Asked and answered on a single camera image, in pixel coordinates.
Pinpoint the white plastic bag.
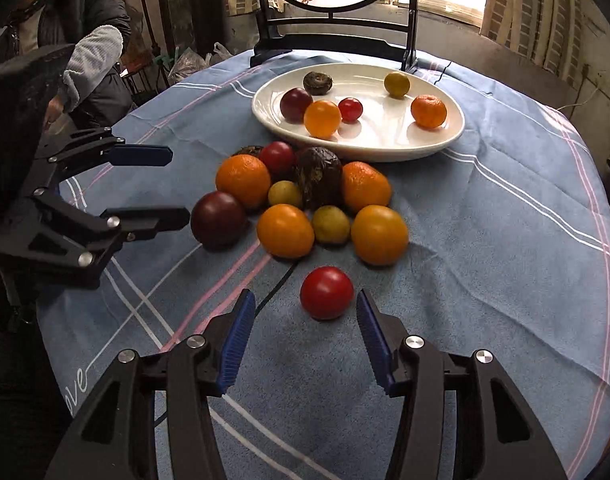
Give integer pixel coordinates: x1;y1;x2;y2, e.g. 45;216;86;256
207;41;233;66

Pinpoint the clear plastic bag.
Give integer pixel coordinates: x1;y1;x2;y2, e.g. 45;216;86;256
167;47;208;86

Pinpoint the dark purple tomato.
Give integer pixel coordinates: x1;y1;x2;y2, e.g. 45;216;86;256
190;190;248;251
279;87;314;123

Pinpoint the yellow-green plum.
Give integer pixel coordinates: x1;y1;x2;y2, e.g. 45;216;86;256
383;71;411;99
312;205;352;245
268;180;304;209

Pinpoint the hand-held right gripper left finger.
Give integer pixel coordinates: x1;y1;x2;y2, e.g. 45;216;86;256
45;287;257;480

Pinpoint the brick pattern curtain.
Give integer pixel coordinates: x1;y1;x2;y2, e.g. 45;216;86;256
480;0;601;81

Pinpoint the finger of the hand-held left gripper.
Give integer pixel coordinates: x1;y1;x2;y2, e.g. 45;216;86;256
0;187;191;290
32;127;174;192

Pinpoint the small red tomato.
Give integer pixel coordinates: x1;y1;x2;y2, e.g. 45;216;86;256
338;97;364;122

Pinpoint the round painted screen on stand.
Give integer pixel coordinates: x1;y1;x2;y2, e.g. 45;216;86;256
249;0;420;73

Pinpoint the blue plaid tablecloth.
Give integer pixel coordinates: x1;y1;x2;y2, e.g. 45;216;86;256
37;50;610;480

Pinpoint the white oval plate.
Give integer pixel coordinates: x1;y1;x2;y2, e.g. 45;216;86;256
251;63;466;163

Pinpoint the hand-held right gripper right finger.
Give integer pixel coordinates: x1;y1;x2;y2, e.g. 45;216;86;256
355;288;568;480

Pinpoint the dark framed painting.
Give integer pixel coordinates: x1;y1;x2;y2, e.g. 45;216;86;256
155;0;196;46

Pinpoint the large dark wrinkled passion fruit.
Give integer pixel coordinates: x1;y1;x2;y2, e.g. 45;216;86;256
292;146;344;211

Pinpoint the orange tomato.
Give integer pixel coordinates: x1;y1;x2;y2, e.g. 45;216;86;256
256;203;316;260
303;99;343;139
350;204;410;266

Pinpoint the mandarin orange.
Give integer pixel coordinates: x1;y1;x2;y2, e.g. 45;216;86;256
410;94;447;129
341;161;393;214

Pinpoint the white cable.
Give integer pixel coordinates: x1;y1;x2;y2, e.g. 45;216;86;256
555;72;603;113

